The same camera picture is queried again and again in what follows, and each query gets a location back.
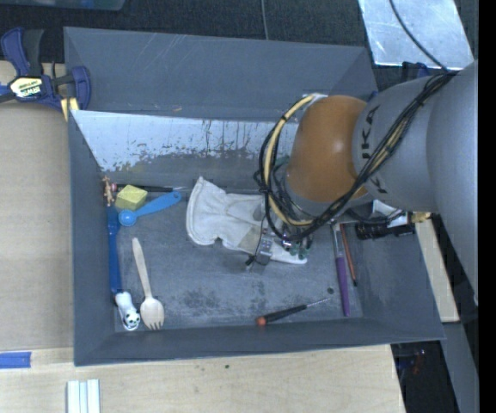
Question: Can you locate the black screwdriver with orange end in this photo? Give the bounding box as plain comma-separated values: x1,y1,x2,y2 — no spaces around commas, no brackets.
254,297,332,328

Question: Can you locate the blue measuring spoon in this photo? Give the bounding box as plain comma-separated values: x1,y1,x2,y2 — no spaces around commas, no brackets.
118,190,183,227

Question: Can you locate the blue flat bar tool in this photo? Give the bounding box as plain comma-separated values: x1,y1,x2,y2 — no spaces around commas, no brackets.
106,207,124,295

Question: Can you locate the purple pen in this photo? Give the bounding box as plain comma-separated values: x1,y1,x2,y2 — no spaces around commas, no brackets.
332,223,352,318

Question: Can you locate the brown pencil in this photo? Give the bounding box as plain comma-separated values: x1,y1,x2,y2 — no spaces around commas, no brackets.
339,223,358,287

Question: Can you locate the white cloth glove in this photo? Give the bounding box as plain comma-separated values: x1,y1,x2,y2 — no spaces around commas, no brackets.
185,176,309,266

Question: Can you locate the small brass valve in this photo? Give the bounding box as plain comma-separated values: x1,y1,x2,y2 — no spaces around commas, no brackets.
101,176,119,208

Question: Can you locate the grey metal bin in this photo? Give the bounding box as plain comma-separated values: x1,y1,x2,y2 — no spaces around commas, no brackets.
62,26,447,367

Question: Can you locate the wooden spork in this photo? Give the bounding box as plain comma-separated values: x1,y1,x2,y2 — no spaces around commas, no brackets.
131,236,166,331

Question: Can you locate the pale wood board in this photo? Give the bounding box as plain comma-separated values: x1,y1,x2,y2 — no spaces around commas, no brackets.
0,104,76,353

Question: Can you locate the white panda toy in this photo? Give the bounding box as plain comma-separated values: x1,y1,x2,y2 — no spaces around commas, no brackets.
113,290,142,332

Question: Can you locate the black cylinder on white bracket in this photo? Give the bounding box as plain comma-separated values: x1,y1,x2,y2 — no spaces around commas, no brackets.
354,199,432,241

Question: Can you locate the yellow block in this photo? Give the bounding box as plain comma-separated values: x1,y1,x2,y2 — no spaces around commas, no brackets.
114,183,149,212

